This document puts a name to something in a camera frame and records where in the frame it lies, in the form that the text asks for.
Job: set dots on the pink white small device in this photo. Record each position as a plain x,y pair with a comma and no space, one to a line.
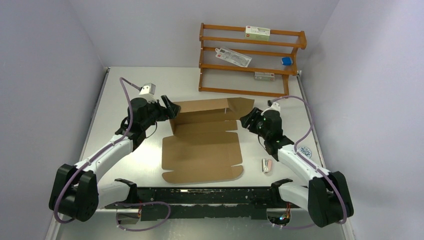
266,165

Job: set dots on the white plastic packet on shelf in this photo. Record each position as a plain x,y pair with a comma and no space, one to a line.
233,57

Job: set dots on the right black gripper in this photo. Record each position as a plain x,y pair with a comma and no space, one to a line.
255,114

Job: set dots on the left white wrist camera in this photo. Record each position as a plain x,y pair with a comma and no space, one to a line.
147,92

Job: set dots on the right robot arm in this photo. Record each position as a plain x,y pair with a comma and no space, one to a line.
325,194

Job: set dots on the blue small object on shelf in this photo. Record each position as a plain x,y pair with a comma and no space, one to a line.
287,61

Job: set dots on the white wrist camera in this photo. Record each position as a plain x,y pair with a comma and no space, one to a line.
147,92
275,106

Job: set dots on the brown cardboard box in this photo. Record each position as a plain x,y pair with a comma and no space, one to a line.
204,146

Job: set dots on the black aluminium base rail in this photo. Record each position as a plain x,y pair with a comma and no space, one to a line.
255,203

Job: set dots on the grey white box lower shelf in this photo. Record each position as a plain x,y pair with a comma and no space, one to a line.
264,76

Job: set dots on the green white box top shelf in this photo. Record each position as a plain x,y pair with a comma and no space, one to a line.
257,33

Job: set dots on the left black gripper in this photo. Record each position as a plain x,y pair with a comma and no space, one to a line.
173,108

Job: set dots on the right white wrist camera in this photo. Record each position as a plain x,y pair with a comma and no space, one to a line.
275,106

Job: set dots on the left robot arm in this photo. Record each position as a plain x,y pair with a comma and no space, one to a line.
76,193

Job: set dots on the orange wooden shelf rack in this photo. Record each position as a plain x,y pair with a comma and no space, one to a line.
219,76

